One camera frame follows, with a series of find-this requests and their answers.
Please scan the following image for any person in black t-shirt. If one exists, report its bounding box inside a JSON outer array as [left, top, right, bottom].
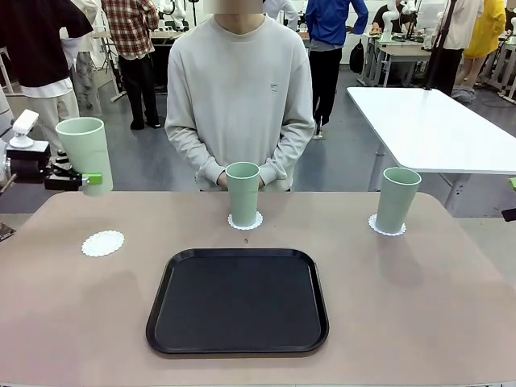
[[0, 0, 94, 140]]

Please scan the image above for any black plastic serving tray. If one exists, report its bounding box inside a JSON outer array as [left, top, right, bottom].
[[145, 248, 331, 356]]

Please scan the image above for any light green plastic cup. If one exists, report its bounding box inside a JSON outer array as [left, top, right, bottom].
[[55, 117, 115, 198], [224, 161, 261, 227], [377, 167, 422, 234]]

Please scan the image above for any white rectangular table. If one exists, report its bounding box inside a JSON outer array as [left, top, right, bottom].
[[346, 85, 516, 217]]

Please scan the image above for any black tripod pole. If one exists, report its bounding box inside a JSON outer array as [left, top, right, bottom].
[[422, 0, 460, 92]]

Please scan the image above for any person in white shirt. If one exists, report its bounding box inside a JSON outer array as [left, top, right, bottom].
[[427, 0, 485, 98]]

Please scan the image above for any white lace paper coaster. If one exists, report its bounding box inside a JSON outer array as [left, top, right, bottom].
[[227, 211, 265, 231], [81, 228, 126, 258], [367, 213, 406, 237]]

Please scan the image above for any person in blue shirt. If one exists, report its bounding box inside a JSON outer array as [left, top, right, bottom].
[[305, 0, 370, 140]]

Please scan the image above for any person in yellow dress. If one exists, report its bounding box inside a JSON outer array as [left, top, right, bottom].
[[459, 0, 507, 88]]

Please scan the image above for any person in plaid shirt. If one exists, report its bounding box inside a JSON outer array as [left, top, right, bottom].
[[100, 0, 162, 131]]

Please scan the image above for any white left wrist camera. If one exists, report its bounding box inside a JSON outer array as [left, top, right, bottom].
[[10, 109, 40, 148]]

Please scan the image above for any person in grey patterned trousers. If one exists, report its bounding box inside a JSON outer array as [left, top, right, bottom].
[[60, 0, 104, 122]]

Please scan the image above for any white frame background desk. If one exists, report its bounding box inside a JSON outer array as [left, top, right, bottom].
[[362, 34, 435, 88]]

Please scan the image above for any person's right forearm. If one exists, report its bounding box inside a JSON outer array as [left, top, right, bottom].
[[164, 124, 227, 187]]

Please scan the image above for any grey cloth bundle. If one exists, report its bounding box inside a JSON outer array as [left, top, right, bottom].
[[450, 84, 476, 106]]

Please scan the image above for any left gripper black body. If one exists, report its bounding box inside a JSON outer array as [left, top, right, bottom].
[[6, 144, 52, 183]]

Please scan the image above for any person in grey sweatshirt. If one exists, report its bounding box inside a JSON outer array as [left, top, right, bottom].
[[164, 0, 316, 193]]

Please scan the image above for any seated person in black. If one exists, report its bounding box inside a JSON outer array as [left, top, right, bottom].
[[370, 0, 404, 35]]

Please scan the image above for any person's left forearm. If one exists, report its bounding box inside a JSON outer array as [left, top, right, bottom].
[[261, 120, 316, 187]]

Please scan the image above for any black hanging bag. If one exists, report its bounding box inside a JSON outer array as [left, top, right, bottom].
[[348, 38, 366, 74]]

